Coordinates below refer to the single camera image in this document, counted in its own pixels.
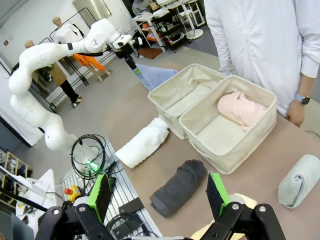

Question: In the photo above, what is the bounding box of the mannequin tan coat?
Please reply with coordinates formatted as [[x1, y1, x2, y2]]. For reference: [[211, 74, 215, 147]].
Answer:
[[24, 39, 84, 106]]

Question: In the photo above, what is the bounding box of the silver metal panel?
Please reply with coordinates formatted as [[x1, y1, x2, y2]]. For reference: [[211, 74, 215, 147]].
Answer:
[[72, 0, 112, 28]]

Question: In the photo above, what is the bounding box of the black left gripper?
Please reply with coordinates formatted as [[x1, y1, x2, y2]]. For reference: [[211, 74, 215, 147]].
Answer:
[[115, 46, 141, 76]]

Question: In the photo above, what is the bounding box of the white towel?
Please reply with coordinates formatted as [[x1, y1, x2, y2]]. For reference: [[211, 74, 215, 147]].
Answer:
[[114, 117, 171, 169]]

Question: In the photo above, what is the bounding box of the black cable bundle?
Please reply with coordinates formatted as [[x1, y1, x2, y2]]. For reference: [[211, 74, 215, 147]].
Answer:
[[104, 212, 151, 240]]

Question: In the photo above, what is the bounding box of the black clothes rack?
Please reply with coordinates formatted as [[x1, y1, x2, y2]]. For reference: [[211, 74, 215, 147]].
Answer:
[[29, 7, 92, 114]]

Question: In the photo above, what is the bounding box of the person left forearm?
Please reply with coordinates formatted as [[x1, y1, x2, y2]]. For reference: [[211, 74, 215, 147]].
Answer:
[[298, 24, 320, 101]]

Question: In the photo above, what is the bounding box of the smartwatch with blue band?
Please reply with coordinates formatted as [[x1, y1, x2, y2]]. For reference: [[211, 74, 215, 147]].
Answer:
[[294, 92, 311, 106]]

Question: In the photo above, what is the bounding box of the cream fabric storage bin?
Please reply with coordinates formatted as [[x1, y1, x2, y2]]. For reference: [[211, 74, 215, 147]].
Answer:
[[179, 74, 278, 175], [147, 63, 226, 140]]

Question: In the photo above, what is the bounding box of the dark grey towel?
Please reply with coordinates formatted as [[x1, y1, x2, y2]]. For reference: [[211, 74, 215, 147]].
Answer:
[[149, 159, 208, 218]]

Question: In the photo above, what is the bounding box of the person left hand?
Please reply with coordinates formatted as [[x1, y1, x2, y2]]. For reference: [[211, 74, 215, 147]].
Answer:
[[286, 99, 306, 128]]

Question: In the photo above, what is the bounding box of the white round stand base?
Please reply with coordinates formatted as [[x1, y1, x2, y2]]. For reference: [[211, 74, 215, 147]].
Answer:
[[183, 27, 204, 40]]

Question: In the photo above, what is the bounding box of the wooden shelf unit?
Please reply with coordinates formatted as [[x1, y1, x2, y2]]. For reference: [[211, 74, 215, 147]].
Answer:
[[0, 149, 33, 208]]

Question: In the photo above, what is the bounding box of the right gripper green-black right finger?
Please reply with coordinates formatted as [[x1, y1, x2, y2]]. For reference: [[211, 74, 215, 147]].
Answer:
[[199, 171, 286, 240]]

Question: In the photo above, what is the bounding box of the blue towel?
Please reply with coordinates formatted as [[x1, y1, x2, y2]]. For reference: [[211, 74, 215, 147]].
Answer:
[[136, 63, 179, 93]]

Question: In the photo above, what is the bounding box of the person right forearm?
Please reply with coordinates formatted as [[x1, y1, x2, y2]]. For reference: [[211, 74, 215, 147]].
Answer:
[[204, 14, 236, 77]]

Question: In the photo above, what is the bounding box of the yellow red emergency stop button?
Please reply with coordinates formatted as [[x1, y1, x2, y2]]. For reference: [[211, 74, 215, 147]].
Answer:
[[63, 184, 83, 204]]

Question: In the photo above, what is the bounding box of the person torso white coat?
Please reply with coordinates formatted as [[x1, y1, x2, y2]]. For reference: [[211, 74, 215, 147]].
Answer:
[[203, 0, 320, 118]]

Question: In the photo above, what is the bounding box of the black utility cart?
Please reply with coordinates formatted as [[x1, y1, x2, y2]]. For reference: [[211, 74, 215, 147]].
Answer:
[[151, 9, 192, 54]]

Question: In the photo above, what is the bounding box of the thin black cable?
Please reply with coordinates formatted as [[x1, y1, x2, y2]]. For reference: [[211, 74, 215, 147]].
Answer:
[[304, 129, 320, 139]]

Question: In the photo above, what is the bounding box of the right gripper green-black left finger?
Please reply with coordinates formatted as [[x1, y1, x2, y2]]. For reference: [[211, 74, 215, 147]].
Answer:
[[34, 173, 118, 240]]

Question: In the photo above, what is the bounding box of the pink rolled towel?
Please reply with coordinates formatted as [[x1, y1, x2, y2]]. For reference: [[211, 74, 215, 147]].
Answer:
[[216, 91, 268, 133]]

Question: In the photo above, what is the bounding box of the brown floor mat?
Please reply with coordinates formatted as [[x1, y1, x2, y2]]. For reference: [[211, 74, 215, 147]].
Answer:
[[137, 47, 163, 60]]

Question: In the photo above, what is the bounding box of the mannequin white shirt orange skirt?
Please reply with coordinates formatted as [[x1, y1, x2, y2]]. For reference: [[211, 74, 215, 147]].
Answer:
[[49, 16, 113, 84]]

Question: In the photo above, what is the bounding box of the mint green towel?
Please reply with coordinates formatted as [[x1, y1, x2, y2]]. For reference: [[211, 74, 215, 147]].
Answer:
[[277, 154, 320, 210]]

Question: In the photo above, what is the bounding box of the coiled black cable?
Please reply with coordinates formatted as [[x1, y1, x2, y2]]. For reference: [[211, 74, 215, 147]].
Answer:
[[70, 134, 107, 180]]

